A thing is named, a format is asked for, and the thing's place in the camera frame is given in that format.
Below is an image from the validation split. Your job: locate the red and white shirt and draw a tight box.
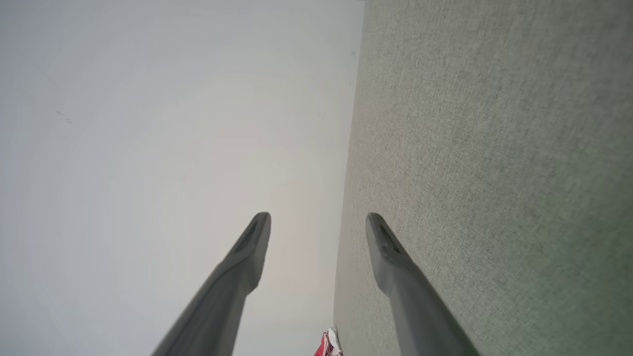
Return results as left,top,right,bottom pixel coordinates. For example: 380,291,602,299
314,328,343,356

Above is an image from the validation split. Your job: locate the grey-green fabric sofa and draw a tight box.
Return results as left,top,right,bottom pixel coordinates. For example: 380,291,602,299
332,0,633,356

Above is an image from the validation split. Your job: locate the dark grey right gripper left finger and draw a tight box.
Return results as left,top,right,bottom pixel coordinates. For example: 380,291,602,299
151,212,271,356

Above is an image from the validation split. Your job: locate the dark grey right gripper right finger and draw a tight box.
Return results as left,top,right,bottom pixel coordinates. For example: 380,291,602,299
365,213,480,356

